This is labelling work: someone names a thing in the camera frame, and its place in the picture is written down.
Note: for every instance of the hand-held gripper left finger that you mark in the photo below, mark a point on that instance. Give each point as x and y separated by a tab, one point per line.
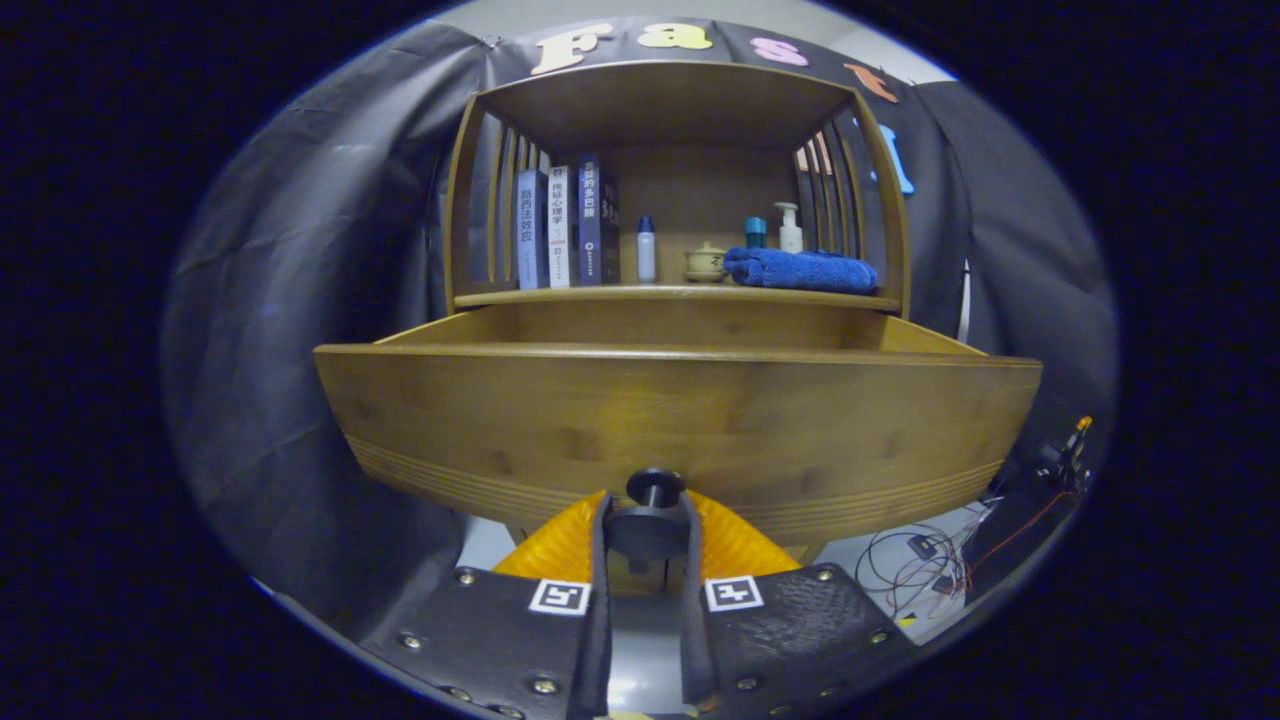
600	620

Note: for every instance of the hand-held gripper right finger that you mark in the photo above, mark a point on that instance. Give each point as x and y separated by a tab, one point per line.
695	620

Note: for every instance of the black drawer knob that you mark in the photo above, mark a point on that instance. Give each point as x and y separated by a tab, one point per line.
650	525

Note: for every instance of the wooden countertop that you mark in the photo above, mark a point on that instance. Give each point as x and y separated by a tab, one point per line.
600	294

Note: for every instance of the wooden cabinet with hutch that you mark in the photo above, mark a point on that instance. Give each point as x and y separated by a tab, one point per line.
660	100

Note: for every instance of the beige lidded teacup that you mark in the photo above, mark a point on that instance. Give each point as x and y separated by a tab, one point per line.
705	263

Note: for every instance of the folded blue towel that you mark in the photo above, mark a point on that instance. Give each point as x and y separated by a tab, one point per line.
800	270

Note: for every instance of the white bottle with blue cap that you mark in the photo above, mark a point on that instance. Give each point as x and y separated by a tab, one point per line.
646	255

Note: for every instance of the teal bottle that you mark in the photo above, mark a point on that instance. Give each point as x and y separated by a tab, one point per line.
756	234

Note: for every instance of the light blue book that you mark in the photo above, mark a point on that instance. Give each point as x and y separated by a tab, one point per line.
530	235

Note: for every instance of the white book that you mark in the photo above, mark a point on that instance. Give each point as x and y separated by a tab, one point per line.
560	230

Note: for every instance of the white pump bottle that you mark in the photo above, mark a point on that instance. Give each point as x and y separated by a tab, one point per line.
790	238

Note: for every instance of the black equipment with orange clip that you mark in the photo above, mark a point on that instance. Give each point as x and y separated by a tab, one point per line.
1060	462

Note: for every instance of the dark blue book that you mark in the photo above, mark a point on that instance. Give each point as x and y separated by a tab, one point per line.
590	220

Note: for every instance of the black backdrop cloth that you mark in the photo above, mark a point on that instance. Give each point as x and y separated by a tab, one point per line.
300	300

